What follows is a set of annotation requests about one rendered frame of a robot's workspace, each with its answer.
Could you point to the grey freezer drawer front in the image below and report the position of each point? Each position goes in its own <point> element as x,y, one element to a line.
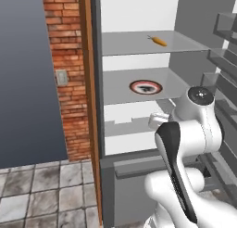
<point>129,197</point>

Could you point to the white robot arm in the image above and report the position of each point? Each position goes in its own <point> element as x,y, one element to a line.
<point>197,136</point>

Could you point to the grey open fridge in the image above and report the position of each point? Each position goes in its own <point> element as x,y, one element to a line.
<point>139,12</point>

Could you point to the grey fridge door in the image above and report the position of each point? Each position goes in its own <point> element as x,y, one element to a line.
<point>227,61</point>

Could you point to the orange carrot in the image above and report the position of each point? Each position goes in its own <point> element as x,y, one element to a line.
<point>159,41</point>

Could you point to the brown wooden side panel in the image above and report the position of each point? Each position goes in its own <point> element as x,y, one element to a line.
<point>89,83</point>

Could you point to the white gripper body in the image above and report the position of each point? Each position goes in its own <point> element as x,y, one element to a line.
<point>157,119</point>

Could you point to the grey fridge shelf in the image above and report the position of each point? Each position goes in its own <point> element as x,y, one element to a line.
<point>129,43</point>
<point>117,89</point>

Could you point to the grey wall switch plate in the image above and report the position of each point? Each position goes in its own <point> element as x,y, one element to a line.
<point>61,77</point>

